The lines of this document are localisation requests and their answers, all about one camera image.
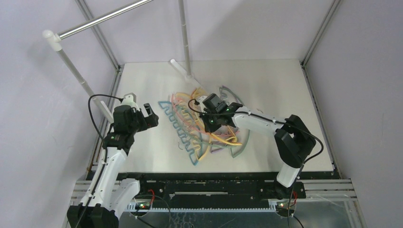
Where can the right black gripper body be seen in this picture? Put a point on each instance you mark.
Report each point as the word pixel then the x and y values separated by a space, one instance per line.
pixel 213 122

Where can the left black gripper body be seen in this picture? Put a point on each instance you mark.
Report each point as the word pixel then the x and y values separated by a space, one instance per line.
pixel 140 123

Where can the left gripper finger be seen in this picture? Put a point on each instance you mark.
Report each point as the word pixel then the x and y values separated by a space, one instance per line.
pixel 148 109
pixel 152 120

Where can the teal wavy hanger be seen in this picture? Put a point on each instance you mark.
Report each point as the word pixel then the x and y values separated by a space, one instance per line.
pixel 224 96

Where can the pink hanger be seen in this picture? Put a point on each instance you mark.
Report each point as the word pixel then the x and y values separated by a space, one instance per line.
pixel 187 117

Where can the yellow smooth hanger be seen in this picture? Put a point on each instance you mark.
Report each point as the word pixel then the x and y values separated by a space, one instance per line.
pixel 218 139

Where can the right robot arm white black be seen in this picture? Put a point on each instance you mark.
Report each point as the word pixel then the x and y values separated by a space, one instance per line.
pixel 293 139

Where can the blue wavy hanger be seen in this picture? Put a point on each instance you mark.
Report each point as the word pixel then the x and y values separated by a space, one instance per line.
pixel 190 141

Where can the purple wavy hanger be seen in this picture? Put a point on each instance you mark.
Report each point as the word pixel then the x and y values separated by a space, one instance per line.
pixel 224 140

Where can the yellow wavy hanger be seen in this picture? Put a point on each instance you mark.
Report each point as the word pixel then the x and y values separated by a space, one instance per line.
pixel 205 145

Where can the left circuit board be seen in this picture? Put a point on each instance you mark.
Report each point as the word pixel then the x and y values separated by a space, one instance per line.
pixel 143 206

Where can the circuit board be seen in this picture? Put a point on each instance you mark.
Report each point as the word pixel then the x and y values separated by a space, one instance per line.
pixel 284 206
pixel 143 206

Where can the right circuit board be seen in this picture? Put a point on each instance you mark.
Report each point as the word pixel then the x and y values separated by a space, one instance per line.
pixel 284 206

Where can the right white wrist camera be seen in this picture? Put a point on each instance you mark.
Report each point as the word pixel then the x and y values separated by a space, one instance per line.
pixel 200 100

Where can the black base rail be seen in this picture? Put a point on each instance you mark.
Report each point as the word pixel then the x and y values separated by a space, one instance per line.
pixel 234 190

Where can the aluminium frame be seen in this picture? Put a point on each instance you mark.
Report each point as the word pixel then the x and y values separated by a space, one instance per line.
pixel 353 209

